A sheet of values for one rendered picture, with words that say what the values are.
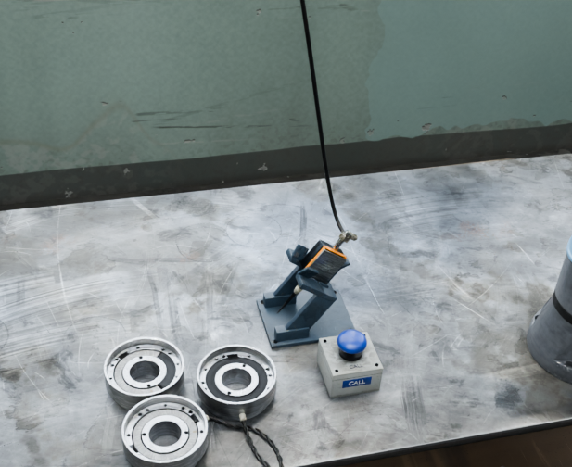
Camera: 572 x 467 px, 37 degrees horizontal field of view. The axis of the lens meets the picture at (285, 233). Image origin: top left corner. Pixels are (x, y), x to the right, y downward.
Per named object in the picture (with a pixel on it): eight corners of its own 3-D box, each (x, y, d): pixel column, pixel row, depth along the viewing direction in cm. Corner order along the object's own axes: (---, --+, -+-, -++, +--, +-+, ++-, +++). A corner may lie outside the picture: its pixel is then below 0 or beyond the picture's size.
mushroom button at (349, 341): (339, 375, 116) (342, 349, 112) (331, 354, 119) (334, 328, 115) (367, 372, 116) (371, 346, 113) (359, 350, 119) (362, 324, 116)
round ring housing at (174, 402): (149, 498, 102) (147, 477, 100) (108, 438, 109) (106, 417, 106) (223, 458, 107) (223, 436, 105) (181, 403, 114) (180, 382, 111)
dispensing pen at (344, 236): (263, 302, 125) (335, 220, 119) (286, 310, 127) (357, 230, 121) (267, 312, 124) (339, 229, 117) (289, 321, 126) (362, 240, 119)
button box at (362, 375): (330, 398, 116) (333, 373, 113) (316, 360, 121) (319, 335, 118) (387, 390, 117) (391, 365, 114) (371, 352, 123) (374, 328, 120)
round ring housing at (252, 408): (193, 369, 119) (192, 347, 116) (268, 360, 120) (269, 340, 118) (201, 429, 111) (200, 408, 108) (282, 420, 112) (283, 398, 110)
